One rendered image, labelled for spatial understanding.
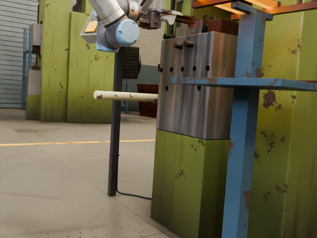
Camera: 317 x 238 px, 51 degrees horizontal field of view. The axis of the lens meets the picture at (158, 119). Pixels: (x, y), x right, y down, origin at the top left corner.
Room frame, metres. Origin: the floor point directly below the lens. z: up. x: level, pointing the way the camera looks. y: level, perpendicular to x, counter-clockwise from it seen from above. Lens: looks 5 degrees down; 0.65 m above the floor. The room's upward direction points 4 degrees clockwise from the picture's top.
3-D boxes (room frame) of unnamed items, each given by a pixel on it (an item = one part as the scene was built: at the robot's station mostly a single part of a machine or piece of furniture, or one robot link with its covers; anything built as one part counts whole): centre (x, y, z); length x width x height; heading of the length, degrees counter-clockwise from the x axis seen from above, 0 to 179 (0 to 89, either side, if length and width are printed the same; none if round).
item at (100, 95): (1.85, 0.15, 0.62); 0.44 x 0.05 x 0.05; 124
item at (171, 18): (1.46, -0.03, 0.97); 0.09 x 0.03 x 0.06; 88
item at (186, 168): (1.69, -0.33, 0.23); 0.56 x 0.38 x 0.47; 124
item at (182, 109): (1.69, -0.33, 0.69); 0.56 x 0.38 x 0.45; 124
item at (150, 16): (1.46, 0.08, 0.97); 0.12 x 0.08 x 0.09; 124
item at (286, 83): (1.08, -0.28, 0.70); 0.40 x 0.30 x 0.02; 42
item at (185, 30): (1.73, -0.29, 0.96); 0.42 x 0.20 x 0.09; 124
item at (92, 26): (1.98, 0.42, 1.01); 0.07 x 0.05 x 0.07; 59
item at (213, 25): (1.50, -0.26, 0.95); 0.12 x 0.09 x 0.07; 124
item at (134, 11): (1.41, 0.15, 0.98); 0.10 x 0.05 x 0.09; 34
